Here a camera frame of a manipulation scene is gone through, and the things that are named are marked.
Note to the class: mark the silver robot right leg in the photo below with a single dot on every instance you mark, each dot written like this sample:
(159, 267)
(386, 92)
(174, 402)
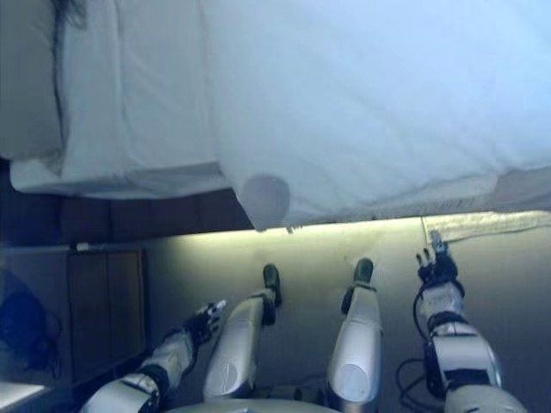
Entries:
(357, 335)

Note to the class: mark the dark brown bed frame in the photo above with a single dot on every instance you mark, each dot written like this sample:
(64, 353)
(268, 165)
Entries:
(129, 219)

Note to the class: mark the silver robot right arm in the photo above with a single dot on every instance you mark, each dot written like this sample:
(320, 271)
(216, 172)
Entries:
(465, 357)

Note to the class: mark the white duvet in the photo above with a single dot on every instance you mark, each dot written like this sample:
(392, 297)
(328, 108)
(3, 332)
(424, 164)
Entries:
(366, 107)

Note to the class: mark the wooden nightstand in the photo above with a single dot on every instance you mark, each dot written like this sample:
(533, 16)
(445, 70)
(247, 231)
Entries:
(103, 310)

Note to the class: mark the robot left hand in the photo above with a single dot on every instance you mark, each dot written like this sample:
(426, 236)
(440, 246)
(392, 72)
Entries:
(202, 322)

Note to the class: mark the large beige pillow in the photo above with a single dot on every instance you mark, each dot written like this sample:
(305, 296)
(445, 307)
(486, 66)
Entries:
(26, 86)

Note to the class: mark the white sheeted mattress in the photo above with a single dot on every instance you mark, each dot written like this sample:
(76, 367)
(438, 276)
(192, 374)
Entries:
(142, 107)

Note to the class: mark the blue bag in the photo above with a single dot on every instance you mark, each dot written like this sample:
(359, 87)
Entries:
(21, 322)

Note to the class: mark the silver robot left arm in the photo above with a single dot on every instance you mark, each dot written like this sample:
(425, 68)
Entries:
(168, 361)

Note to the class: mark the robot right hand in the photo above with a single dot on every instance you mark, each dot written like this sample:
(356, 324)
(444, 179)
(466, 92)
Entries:
(441, 271)

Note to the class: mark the pale grey rug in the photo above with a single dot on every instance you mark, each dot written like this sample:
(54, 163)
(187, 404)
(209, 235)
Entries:
(495, 226)

